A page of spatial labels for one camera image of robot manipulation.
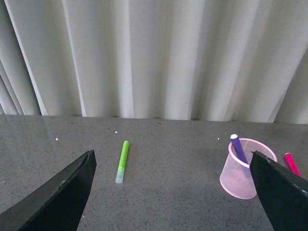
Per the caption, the pink mesh pen cup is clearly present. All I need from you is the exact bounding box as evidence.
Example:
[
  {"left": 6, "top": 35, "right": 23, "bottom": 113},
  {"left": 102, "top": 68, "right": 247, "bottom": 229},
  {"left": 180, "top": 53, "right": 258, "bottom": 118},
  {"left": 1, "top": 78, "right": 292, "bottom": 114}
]
[{"left": 219, "top": 138, "right": 277, "bottom": 200}]

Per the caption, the green highlighter pen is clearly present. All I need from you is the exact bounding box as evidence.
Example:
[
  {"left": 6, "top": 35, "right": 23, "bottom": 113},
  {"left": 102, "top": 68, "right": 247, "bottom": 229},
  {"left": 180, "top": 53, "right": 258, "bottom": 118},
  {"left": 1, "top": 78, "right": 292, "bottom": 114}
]
[{"left": 115, "top": 141, "right": 129, "bottom": 184}]

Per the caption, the pink highlighter pen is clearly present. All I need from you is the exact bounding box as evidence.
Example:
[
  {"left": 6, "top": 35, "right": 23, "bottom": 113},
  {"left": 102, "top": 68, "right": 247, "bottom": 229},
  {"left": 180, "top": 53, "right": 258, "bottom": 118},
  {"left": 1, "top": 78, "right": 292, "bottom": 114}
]
[{"left": 284, "top": 153, "right": 301, "bottom": 177}]

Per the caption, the white pleated curtain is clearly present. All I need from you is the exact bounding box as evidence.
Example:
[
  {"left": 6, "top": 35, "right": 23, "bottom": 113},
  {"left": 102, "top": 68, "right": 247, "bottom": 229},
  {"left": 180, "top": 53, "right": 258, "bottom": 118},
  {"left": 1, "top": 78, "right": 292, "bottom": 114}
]
[{"left": 0, "top": 0, "right": 308, "bottom": 124}]

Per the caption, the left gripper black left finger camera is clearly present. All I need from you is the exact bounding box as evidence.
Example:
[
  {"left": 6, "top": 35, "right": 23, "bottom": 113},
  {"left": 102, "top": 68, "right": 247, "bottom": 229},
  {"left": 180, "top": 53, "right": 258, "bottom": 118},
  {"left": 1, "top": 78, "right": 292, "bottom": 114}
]
[{"left": 0, "top": 150, "right": 97, "bottom": 231}]

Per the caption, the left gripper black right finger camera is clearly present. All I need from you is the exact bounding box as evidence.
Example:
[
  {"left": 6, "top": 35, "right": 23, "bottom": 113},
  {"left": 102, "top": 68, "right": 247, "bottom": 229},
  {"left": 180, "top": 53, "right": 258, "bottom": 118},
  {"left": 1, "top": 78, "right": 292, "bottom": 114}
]
[{"left": 250, "top": 151, "right": 308, "bottom": 231}]

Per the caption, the purple highlighter pen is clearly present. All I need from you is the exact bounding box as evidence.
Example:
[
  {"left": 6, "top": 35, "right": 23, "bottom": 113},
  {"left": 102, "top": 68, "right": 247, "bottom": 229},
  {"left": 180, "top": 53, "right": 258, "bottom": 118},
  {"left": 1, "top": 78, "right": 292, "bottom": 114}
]
[{"left": 230, "top": 134, "right": 251, "bottom": 179}]

